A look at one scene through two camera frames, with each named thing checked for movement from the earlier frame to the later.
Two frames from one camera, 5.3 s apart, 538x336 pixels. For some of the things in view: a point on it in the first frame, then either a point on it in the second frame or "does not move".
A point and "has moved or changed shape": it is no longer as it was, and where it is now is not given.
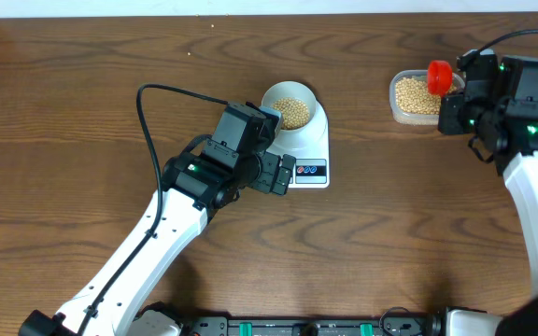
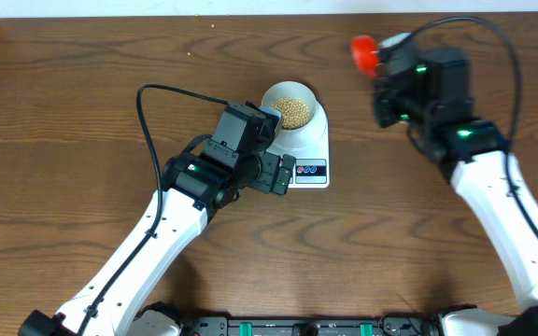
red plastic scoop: [439, 77] has moved or changed shape
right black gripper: [448, 123] -> [384, 116]
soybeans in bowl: [295, 113] does not move
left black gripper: [264, 179] does not move
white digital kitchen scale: [310, 150] does not move
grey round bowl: [295, 101] does not move
